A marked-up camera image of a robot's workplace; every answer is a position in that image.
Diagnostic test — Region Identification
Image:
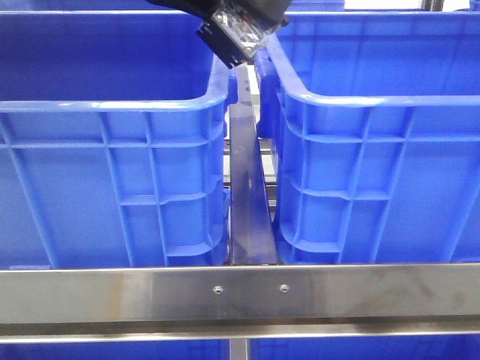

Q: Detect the left blue plastic crate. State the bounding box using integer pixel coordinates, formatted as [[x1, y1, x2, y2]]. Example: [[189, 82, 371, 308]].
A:
[[1, 10, 236, 270]]

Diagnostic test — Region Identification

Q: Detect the steel rack front rail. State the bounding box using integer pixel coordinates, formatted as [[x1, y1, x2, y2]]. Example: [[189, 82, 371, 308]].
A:
[[1, 263, 479, 344]]

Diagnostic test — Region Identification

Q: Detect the right blue plastic crate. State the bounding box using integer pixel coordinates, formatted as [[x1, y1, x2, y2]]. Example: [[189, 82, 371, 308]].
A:
[[255, 11, 479, 264]]

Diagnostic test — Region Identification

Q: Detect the steel rack centre divider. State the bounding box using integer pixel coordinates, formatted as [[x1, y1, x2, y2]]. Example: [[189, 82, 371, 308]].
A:
[[229, 64, 278, 266]]

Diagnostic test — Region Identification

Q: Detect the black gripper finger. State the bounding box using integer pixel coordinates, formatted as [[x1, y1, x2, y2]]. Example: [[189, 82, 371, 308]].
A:
[[148, 0, 292, 26]]

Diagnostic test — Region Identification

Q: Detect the lower left blue crate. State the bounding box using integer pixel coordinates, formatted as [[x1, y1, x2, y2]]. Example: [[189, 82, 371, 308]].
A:
[[1, 340, 229, 359]]

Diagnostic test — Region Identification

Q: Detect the rear left blue crate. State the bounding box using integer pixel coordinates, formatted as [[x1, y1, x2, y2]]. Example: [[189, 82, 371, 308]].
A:
[[1, 0, 167, 11]]

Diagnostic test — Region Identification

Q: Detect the yellow mushroom push button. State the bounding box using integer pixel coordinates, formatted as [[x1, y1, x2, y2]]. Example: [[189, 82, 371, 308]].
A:
[[196, 5, 289, 69]]

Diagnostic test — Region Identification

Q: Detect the blue plastic crate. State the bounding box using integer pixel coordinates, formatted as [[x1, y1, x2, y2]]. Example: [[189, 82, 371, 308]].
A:
[[255, 11, 479, 264], [1, 10, 236, 270]]

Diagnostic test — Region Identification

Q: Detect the rear right blue crate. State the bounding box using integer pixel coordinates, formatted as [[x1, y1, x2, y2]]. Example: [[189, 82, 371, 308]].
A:
[[287, 0, 345, 12]]

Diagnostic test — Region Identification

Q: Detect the lower right blue crate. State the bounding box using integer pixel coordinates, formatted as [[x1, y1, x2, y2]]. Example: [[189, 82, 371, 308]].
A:
[[250, 334, 479, 359]]

